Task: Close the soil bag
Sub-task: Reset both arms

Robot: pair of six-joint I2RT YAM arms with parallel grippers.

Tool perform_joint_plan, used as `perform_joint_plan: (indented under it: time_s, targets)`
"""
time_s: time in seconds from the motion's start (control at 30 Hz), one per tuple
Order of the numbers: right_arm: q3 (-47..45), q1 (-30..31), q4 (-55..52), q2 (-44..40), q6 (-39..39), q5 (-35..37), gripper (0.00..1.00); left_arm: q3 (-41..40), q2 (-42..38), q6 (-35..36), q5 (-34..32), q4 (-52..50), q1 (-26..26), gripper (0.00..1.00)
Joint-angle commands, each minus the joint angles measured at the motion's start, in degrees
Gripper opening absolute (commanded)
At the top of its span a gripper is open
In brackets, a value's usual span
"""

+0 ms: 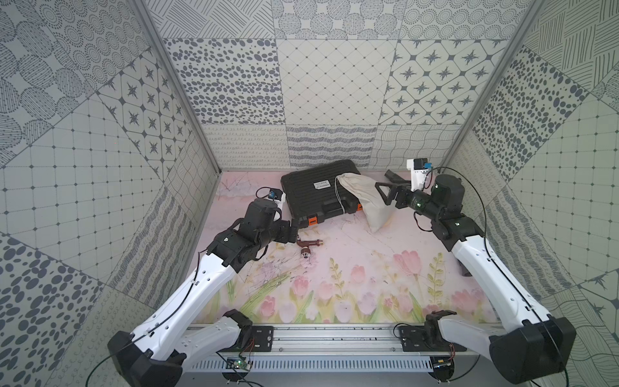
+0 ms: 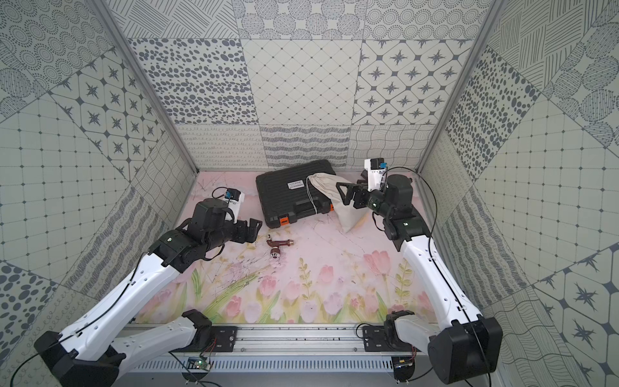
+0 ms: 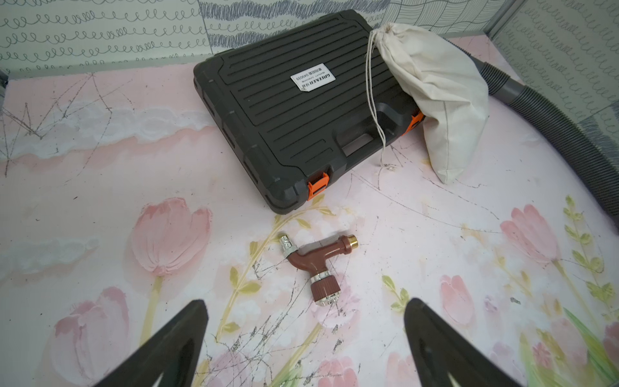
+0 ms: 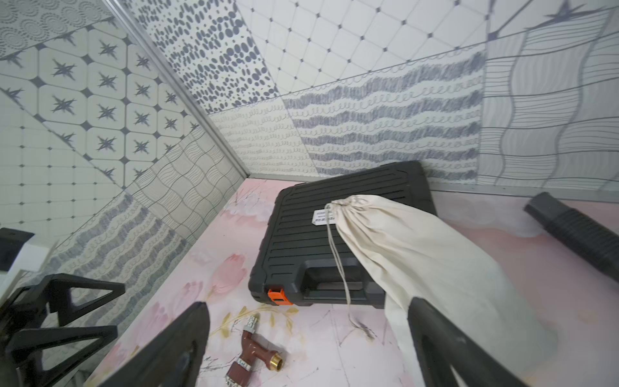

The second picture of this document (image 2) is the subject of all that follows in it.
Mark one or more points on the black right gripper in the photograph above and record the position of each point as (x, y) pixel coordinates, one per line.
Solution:
(362, 191)

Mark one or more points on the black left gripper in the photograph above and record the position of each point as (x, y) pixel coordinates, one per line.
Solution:
(242, 230)

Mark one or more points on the cream cloth drawstring bag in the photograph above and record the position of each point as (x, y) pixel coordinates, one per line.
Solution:
(348, 216)

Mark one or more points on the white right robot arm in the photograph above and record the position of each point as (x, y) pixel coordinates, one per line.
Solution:
(463, 344)

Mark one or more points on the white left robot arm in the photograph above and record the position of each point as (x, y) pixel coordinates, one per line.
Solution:
(89, 352)

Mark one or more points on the black plastic tool case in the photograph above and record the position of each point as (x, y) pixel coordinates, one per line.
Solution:
(287, 195)

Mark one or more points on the maroon garden hose nozzle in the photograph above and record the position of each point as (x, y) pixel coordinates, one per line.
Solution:
(276, 245)

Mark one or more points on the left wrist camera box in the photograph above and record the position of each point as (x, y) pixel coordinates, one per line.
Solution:
(234, 199)

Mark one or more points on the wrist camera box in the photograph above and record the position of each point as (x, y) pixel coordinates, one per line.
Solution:
(376, 168)
(234, 199)

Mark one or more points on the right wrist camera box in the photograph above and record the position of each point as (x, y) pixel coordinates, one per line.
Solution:
(376, 168)

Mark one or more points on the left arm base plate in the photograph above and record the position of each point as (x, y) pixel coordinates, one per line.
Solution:
(213, 339)

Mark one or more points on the aluminium front rail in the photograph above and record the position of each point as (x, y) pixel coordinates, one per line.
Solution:
(313, 340)

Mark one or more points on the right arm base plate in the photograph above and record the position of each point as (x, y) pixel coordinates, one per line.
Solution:
(387, 338)

